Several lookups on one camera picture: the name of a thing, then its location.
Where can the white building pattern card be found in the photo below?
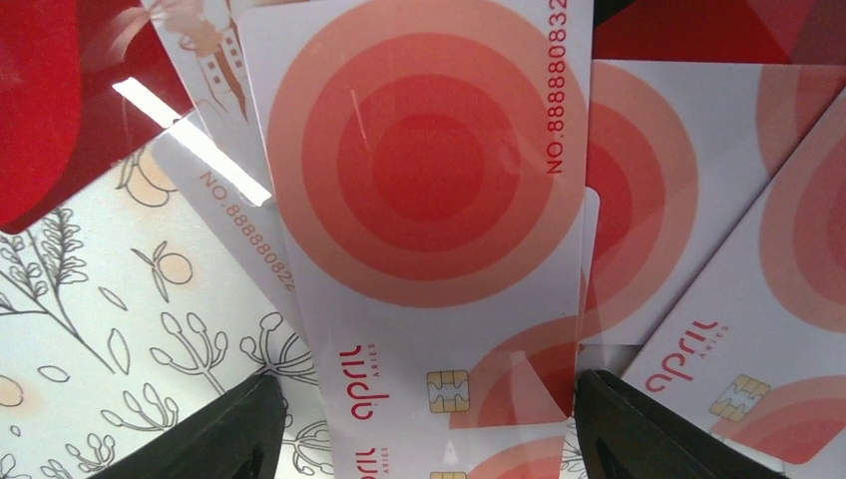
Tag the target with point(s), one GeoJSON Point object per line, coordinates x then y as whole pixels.
{"type": "Point", "coordinates": [203, 42]}

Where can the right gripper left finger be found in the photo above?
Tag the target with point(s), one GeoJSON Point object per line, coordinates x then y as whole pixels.
{"type": "Point", "coordinates": [239, 435]}

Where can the white card red circles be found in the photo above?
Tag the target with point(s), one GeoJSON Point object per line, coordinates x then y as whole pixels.
{"type": "Point", "coordinates": [428, 160]}

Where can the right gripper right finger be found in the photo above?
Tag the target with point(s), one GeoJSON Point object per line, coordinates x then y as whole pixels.
{"type": "Point", "coordinates": [622, 433]}

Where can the white card far right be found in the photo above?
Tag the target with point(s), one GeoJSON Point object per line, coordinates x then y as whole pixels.
{"type": "Point", "coordinates": [754, 351]}

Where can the floral patterned table mat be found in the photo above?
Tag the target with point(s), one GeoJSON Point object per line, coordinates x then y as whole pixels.
{"type": "Point", "coordinates": [122, 315]}

